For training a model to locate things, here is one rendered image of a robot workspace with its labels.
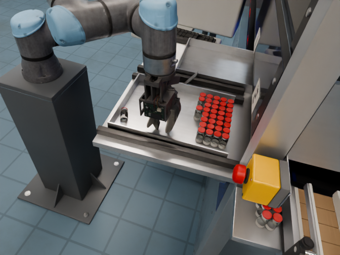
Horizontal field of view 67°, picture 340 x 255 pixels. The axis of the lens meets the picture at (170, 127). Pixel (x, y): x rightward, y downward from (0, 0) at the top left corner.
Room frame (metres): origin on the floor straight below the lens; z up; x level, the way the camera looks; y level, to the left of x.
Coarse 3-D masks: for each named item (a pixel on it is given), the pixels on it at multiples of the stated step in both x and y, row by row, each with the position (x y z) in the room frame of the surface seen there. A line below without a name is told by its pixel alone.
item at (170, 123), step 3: (171, 111) 0.51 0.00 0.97; (174, 111) 0.51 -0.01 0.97; (171, 114) 0.51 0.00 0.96; (174, 114) 0.51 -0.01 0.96; (168, 117) 0.49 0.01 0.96; (171, 117) 0.51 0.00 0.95; (174, 117) 0.51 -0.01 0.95; (168, 120) 0.49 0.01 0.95; (171, 120) 0.51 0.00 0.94; (174, 120) 0.51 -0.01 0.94; (168, 123) 0.49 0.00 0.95; (171, 123) 0.50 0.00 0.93; (174, 123) 0.51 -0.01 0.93; (165, 126) 0.48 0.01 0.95; (168, 126) 0.49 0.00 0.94; (171, 126) 0.50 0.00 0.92; (165, 129) 0.47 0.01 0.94; (168, 129) 0.49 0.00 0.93; (171, 129) 0.51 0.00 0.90; (165, 132) 0.47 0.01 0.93; (168, 132) 0.51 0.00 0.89
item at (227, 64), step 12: (192, 48) 1.04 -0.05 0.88; (204, 48) 1.05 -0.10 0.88; (216, 48) 1.05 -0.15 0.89; (228, 48) 1.04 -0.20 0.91; (180, 60) 0.87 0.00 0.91; (192, 60) 0.94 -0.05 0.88; (204, 60) 0.95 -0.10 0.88; (216, 60) 0.97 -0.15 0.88; (228, 60) 0.98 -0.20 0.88; (240, 60) 0.99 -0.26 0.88; (252, 60) 1.01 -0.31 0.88; (180, 72) 0.81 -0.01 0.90; (192, 72) 0.80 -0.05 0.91; (204, 72) 0.86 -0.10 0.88; (216, 72) 0.87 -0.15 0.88; (228, 72) 0.89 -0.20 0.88; (240, 72) 0.90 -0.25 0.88; (252, 72) 0.91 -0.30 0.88; (240, 84) 0.78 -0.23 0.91
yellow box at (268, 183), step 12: (252, 156) 0.35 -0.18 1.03; (264, 156) 0.35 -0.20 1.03; (252, 168) 0.31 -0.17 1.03; (264, 168) 0.31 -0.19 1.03; (276, 168) 0.32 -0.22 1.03; (288, 168) 0.32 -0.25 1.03; (252, 180) 0.29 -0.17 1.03; (264, 180) 0.29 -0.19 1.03; (276, 180) 0.29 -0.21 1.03; (288, 180) 0.30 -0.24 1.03; (252, 192) 0.28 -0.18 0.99; (264, 192) 0.28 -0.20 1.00; (276, 192) 0.28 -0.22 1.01; (288, 192) 0.27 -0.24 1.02; (264, 204) 0.28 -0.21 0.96; (276, 204) 0.27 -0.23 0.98
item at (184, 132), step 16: (128, 96) 0.64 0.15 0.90; (192, 96) 0.70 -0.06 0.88; (224, 96) 0.70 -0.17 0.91; (128, 112) 0.58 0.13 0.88; (192, 112) 0.62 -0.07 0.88; (112, 128) 0.49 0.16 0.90; (128, 128) 0.48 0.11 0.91; (144, 128) 0.52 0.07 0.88; (160, 128) 0.53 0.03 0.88; (176, 128) 0.54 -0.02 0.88; (192, 128) 0.55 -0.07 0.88; (176, 144) 0.46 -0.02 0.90; (192, 144) 0.46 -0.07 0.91
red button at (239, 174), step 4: (236, 164) 0.34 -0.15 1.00; (240, 164) 0.33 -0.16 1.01; (236, 168) 0.32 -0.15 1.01; (240, 168) 0.32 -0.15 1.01; (244, 168) 0.32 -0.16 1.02; (232, 172) 0.33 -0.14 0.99; (236, 172) 0.31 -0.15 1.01; (240, 172) 0.31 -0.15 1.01; (244, 172) 0.31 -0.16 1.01; (232, 176) 0.31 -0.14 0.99; (236, 176) 0.31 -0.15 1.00; (240, 176) 0.31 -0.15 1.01; (244, 176) 0.31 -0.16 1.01; (236, 180) 0.30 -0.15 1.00; (240, 180) 0.30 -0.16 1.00
